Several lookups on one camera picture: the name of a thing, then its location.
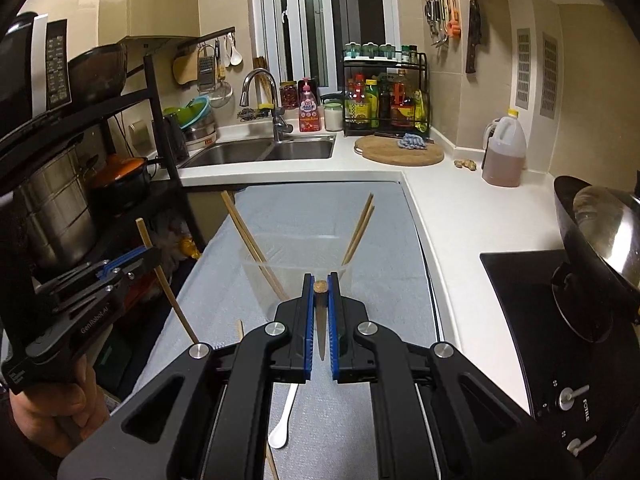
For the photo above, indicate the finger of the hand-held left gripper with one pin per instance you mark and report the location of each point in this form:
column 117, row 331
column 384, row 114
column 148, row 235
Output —
column 117, row 266
column 142, row 262

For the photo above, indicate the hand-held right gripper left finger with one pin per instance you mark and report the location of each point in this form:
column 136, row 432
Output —
column 310, row 340

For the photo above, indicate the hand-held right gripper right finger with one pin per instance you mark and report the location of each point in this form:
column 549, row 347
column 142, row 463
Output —
column 332, row 340

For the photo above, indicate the light wooden chopstick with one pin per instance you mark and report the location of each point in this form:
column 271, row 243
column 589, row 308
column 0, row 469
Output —
column 320, row 310
column 172, row 300

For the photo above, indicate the clear plastic container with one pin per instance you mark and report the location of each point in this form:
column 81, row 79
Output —
column 280, row 270

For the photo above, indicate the pile of wooden chopsticks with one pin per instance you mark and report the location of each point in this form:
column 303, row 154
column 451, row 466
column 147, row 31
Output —
column 245, row 240

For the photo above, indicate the hanging kitchen utensils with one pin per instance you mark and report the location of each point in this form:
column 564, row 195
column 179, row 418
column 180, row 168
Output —
column 440, row 15

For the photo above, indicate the person's left hand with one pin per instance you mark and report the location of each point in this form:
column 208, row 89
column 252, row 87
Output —
column 40, row 410

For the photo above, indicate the large steel stockpot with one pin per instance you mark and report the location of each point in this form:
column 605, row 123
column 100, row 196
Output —
column 55, row 210

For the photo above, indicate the black pot with orange lid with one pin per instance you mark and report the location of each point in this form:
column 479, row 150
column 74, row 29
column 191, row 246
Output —
column 122, row 180

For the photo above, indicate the grey woven mat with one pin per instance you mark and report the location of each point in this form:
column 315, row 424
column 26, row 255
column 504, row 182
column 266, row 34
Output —
column 390, row 260

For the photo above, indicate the black tall container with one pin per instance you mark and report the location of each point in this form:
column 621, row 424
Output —
column 175, row 137

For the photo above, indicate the black metal shelf rack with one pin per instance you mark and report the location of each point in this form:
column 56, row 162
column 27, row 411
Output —
column 155, row 110

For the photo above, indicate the green plastic basin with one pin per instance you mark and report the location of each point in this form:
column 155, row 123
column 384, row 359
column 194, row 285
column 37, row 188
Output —
column 192, row 112

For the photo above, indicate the steel kitchen sink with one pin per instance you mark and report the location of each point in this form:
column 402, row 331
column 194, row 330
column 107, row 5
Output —
column 300, row 150

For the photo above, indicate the chrome kitchen faucet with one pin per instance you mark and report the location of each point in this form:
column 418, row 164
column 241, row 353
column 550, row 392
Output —
column 277, row 125

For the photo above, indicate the dark mixing bowl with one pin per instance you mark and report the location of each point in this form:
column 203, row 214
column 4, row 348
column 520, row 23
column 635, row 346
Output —
column 97, row 72

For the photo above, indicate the round wooden cutting board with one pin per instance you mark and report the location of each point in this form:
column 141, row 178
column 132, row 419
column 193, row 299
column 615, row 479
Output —
column 385, row 152

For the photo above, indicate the hanging wooden board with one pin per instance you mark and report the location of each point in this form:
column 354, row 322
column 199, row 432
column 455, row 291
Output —
column 184, row 70

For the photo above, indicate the hanging metal grater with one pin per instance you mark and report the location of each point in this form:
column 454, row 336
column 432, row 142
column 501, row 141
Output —
column 207, row 67

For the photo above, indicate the blue dish cloth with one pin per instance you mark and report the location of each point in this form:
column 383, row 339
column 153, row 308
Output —
column 412, row 141

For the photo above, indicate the black microwave oven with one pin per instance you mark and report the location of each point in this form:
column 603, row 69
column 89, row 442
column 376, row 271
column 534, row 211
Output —
column 20, row 70

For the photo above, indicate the ginger root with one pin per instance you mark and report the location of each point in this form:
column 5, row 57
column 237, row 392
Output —
column 464, row 164

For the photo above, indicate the red chili jar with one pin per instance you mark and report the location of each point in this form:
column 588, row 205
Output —
column 287, row 96

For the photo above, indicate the white jar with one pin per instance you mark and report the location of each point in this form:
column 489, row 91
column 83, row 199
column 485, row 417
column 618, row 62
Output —
column 333, row 117

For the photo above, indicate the pink dish soap bottle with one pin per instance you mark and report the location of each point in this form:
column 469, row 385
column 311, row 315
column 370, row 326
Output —
column 310, row 115

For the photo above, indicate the hanging white ladles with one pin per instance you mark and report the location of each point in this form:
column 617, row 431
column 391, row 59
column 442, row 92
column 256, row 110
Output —
column 235, row 55

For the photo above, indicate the silver stove knob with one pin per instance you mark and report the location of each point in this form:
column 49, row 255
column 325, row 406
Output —
column 580, row 447
column 567, row 399

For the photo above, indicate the plastic cooking oil jug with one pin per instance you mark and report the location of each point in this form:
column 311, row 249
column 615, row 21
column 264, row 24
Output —
column 502, row 165

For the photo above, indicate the row of sauce bottles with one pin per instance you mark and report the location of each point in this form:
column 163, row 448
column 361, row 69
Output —
column 400, row 105

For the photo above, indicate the black wok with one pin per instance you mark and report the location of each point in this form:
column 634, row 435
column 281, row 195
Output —
column 582, row 305

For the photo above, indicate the white framed window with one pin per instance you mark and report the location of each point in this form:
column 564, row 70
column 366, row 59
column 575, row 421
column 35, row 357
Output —
column 280, row 10

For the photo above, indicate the row of spice jars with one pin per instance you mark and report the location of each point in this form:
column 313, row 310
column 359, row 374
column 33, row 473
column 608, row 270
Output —
column 372, row 50

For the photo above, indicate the hanging cleaver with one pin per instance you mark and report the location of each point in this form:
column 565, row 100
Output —
column 472, row 40

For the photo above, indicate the wall vent grille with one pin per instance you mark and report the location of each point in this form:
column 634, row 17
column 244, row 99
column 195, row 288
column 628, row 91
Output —
column 549, row 75
column 523, row 70

